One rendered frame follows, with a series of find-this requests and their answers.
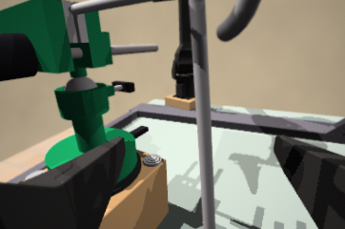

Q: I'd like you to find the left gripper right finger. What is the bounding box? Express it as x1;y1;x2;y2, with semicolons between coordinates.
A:
274;135;345;229

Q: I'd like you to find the black rubber ring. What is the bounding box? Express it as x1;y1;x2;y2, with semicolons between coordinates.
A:
112;153;142;196

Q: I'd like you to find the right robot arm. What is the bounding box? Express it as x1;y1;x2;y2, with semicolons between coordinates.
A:
172;0;195;100

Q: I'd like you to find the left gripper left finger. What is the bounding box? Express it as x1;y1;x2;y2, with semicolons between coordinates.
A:
0;137;126;229

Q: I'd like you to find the green bench vise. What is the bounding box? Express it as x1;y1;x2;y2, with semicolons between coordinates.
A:
0;0;137;183

